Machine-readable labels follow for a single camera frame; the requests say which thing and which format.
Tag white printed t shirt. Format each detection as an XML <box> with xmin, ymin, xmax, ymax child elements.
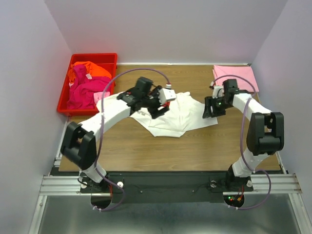
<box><xmin>130</xmin><ymin>92</ymin><xmax>218</xmax><ymax>138</ymax></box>

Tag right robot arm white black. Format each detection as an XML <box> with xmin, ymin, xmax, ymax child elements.
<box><xmin>202</xmin><ymin>76</ymin><xmax>285</xmax><ymax>191</ymax></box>

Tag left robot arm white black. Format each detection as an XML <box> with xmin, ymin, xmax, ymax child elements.
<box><xmin>60</xmin><ymin>77</ymin><xmax>176</xmax><ymax>185</ymax></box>

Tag folded pink t shirt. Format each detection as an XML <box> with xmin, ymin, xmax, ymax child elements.
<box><xmin>213</xmin><ymin>65</ymin><xmax>259</xmax><ymax>93</ymax></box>

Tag light pink garment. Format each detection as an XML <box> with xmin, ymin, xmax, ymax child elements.
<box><xmin>93</xmin><ymin>92</ymin><xmax>110</xmax><ymax>104</ymax></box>

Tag red plastic bin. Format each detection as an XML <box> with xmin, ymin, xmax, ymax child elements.
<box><xmin>57</xmin><ymin>53</ymin><xmax>117</xmax><ymax>117</ymax></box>

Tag orange t shirt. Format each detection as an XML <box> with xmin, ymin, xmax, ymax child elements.
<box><xmin>67</xmin><ymin>61</ymin><xmax>112</xmax><ymax>84</ymax></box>

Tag magenta t shirt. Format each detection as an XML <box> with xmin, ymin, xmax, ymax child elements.
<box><xmin>67</xmin><ymin>66</ymin><xmax>112</xmax><ymax>110</ymax></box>

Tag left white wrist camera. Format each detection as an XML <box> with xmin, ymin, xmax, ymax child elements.
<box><xmin>158</xmin><ymin>83</ymin><xmax>176</xmax><ymax>105</ymax></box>

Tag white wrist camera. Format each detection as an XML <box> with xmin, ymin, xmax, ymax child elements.
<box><xmin>210</xmin><ymin>82</ymin><xmax>224</xmax><ymax>98</ymax></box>
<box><xmin>158</xmin><ymin>83</ymin><xmax>176</xmax><ymax>105</ymax></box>

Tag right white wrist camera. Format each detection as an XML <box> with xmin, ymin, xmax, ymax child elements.
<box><xmin>210</xmin><ymin>82</ymin><xmax>224</xmax><ymax>98</ymax></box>

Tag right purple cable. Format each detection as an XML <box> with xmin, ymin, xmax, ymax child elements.
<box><xmin>211</xmin><ymin>74</ymin><xmax>273</xmax><ymax>211</ymax></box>

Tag purple cable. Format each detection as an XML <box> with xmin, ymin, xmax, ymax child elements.
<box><xmin>91</xmin><ymin>68</ymin><xmax>171</xmax><ymax>212</ymax></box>
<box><xmin>211</xmin><ymin>74</ymin><xmax>273</xmax><ymax>211</ymax></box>

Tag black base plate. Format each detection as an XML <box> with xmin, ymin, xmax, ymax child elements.
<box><xmin>47</xmin><ymin>172</ymin><xmax>284</xmax><ymax>206</ymax></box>

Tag aluminium frame rail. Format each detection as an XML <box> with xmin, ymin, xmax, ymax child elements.
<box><xmin>40</xmin><ymin>119</ymin><xmax>302</xmax><ymax>196</ymax></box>

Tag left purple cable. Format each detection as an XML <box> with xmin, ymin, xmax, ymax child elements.
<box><xmin>91</xmin><ymin>68</ymin><xmax>171</xmax><ymax>212</ymax></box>

